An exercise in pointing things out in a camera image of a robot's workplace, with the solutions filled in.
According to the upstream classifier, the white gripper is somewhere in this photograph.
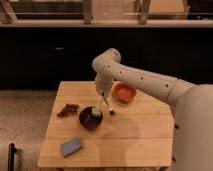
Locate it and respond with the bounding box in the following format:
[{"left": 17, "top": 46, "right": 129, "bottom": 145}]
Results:
[{"left": 95, "top": 78, "right": 115, "bottom": 115}]

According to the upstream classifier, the white dish brush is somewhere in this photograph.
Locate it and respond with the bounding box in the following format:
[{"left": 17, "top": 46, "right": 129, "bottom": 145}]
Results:
[{"left": 92, "top": 96, "right": 102, "bottom": 117}]

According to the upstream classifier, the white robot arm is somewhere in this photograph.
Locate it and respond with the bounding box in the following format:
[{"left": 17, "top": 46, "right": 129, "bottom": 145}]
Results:
[{"left": 92, "top": 48, "right": 213, "bottom": 171}]

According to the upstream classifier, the orange bowl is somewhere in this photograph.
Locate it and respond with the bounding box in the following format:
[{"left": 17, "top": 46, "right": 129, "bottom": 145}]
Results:
[{"left": 112, "top": 83, "right": 136, "bottom": 103}]

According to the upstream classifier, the dark purple bowl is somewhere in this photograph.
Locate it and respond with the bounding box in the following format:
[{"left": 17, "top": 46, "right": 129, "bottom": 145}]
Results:
[{"left": 79, "top": 106, "right": 103, "bottom": 130}]

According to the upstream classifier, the wooden table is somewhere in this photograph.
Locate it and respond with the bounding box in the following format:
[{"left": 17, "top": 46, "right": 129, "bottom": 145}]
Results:
[{"left": 38, "top": 81, "right": 173, "bottom": 168}]

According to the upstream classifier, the blue sponge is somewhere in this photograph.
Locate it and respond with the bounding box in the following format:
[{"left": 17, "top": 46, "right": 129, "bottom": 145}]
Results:
[{"left": 60, "top": 136, "right": 83, "bottom": 157}]

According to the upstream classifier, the black chair back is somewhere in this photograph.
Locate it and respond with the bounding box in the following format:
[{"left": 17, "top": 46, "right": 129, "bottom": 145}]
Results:
[{"left": 8, "top": 143, "right": 18, "bottom": 171}]

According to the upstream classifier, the wooden counter shelf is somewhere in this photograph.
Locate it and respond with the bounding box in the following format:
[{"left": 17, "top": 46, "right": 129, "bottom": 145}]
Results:
[{"left": 0, "top": 0, "right": 213, "bottom": 28}]

